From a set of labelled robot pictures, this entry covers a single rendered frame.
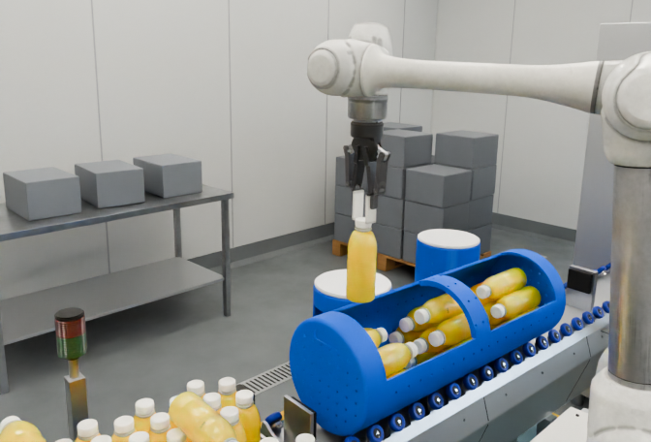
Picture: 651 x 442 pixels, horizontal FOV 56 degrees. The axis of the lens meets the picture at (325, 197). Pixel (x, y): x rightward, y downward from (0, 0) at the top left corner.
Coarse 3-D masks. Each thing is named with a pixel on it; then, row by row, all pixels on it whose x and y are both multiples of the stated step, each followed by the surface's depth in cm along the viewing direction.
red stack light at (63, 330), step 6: (54, 318) 139; (84, 318) 141; (60, 324) 137; (66, 324) 137; (72, 324) 138; (78, 324) 139; (84, 324) 141; (60, 330) 138; (66, 330) 137; (72, 330) 138; (78, 330) 139; (84, 330) 141; (60, 336) 138; (66, 336) 138; (72, 336) 138
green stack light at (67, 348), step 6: (78, 336) 139; (84, 336) 141; (60, 342) 138; (66, 342) 138; (72, 342) 138; (78, 342) 139; (84, 342) 141; (60, 348) 139; (66, 348) 138; (72, 348) 139; (78, 348) 140; (84, 348) 141; (60, 354) 139; (66, 354) 139; (72, 354) 139; (78, 354) 140
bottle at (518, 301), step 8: (528, 288) 192; (536, 288) 193; (504, 296) 187; (512, 296) 186; (520, 296) 187; (528, 296) 189; (536, 296) 191; (504, 304) 183; (512, 304) 183; (520, 304) 185; (528, 304) 188; (536, 304) 191; (512, 312) 183; (520, 312) 186
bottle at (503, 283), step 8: (504, 272) 192; (512, 272) 193; (520, 272) 194; (488, 280) 187; (496, 280) 187; (504, 280) 188; (512, 280) 190; (520, 280) 193; (488, 288) 185; (496, 288) 185; (504, 288) 187; (512, 288) 190; (520, 288) 195; (496, 296) 186
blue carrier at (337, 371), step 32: (512, 256) 203; (416, 288) 181; (448, 288) 167; (544, 288) 196; (320, 320) 145; (352, 320) 145; (384, 320) 179; (480, 320) 164; (512, 320) 174; (544, 320) 185; (320, 352) 147; (352, 352) 138; (448, 352) 154; (480, 352) 164; (320, 384) 148; (352, 384) 139; (384, 384) 139; (416, 384) 147; (448, 384) 164; (320, 416) 150; (352, 416) 141; (384, 416) 145
